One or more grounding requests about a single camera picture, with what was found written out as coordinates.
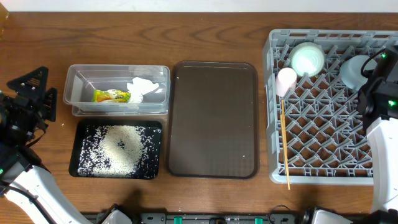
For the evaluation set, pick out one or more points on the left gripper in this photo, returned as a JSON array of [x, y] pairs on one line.
[[32, 111]]

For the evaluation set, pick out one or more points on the brown serving tray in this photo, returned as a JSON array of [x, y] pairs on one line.
[[213, 121]]

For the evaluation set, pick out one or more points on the light blue bowl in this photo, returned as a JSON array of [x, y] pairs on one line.
[[350, 72]]

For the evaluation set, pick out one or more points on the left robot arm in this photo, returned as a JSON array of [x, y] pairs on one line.
[[25, 181]]

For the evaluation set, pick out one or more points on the black tray bin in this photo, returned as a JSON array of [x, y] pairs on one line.
[[74, 146]]

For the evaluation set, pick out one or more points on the wooden chopstick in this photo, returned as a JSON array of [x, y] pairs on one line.
[[284, 144], [282, 107]]

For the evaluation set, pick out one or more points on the pink cup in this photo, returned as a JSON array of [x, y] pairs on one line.
[[285, 80]]

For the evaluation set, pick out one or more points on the white tissue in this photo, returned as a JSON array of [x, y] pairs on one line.
[[140, 87]]

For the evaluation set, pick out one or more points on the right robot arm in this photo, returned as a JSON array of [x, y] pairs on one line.
[[382, 138]]

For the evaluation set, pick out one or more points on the clear plastic bin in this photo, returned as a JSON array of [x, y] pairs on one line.
[[83, 79]]

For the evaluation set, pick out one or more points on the mint green bowl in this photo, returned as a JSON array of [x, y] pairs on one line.
[[307, 59]]

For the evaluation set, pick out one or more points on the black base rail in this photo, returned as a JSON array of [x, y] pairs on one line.
[[153, 218]]

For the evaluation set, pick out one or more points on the grey dishwasher rack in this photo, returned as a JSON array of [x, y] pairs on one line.
[[326, 143]]

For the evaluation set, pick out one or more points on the pile of white rice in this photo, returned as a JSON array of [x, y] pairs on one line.
[[118, 151]]

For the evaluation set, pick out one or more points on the yellow green snack wrapper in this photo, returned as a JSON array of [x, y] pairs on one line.
[[110, 96]]

